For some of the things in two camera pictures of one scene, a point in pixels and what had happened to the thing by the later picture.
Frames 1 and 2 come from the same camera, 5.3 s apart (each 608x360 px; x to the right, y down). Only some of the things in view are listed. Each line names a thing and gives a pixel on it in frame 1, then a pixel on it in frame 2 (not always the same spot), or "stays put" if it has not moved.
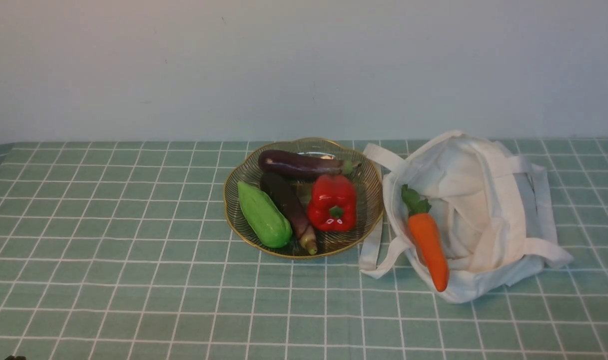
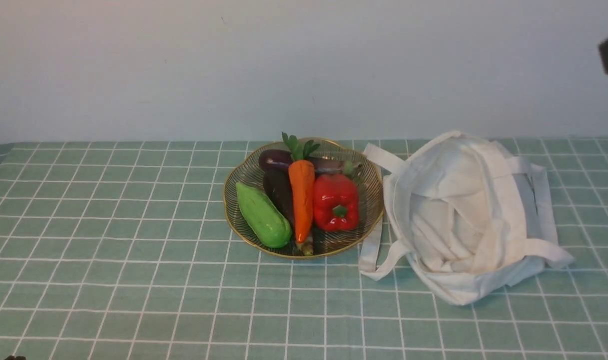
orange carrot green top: [424, 230] -> [302, 174]
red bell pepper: [332, 206] stays put
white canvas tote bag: [493, 206] stays put
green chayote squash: [265, 217] stays put
